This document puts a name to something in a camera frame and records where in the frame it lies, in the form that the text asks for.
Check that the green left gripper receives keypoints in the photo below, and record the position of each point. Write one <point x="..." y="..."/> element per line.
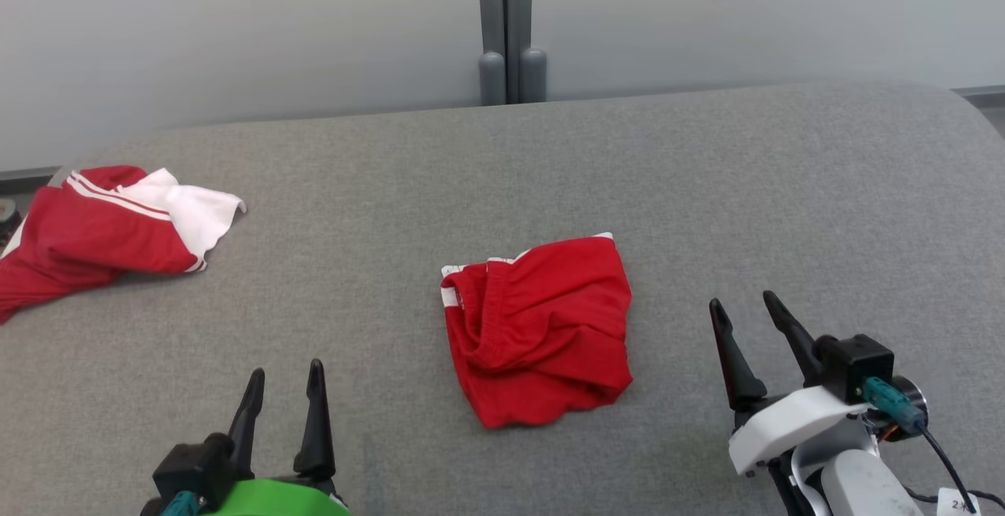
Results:
<point x="275" y="500"/>

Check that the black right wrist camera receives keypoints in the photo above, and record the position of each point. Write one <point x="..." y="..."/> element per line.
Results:
<point x="860" y="363"/>

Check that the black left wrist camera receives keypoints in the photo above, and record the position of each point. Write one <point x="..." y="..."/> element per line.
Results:
<point x="192" y="469"/>

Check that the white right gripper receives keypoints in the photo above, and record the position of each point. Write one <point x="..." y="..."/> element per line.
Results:
<point x="777" y="426"/>

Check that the grey fabric sofa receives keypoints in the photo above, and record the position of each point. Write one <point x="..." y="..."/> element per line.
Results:
<point x="550" y="178"/>

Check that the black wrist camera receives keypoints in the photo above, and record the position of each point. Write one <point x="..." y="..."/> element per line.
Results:
<point x="860" y="363"/>
<point x="192" y="469"/>

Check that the grey partition post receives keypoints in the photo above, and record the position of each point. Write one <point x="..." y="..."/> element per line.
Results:
<point x="492" y="76"/>
<point x="532" y="76"/>

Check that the red number 23 jersey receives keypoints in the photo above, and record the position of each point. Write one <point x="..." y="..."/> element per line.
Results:
<point x="78" y="241"/>

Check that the red shorts with white trim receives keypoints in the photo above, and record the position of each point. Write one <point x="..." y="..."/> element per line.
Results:
<point x="542" y="327"/>

